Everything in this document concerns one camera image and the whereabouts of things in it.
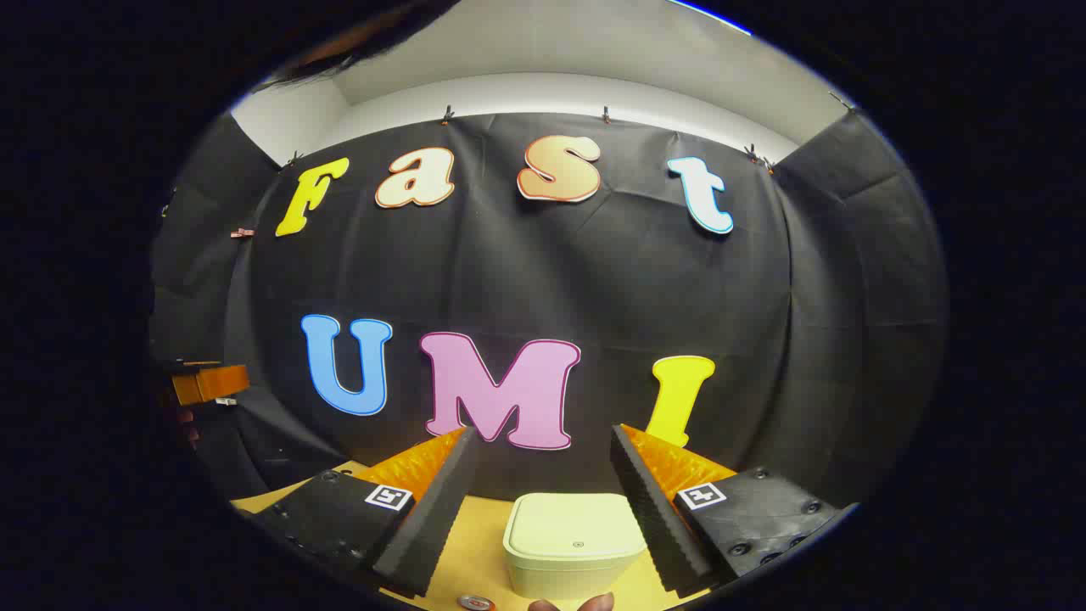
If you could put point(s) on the red pop can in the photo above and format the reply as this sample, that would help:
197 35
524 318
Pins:
476 603

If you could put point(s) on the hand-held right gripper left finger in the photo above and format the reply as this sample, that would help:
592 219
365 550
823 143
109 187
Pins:
441 509

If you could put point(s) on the light green desktop garbage bin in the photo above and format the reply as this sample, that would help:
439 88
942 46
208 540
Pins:
577 530

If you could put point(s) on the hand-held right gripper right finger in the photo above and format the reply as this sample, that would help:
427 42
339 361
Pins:
649 501

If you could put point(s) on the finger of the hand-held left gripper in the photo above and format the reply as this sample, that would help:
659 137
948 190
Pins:
212 383

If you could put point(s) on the black backdrop cloth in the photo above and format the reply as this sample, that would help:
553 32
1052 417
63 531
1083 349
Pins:
594 280

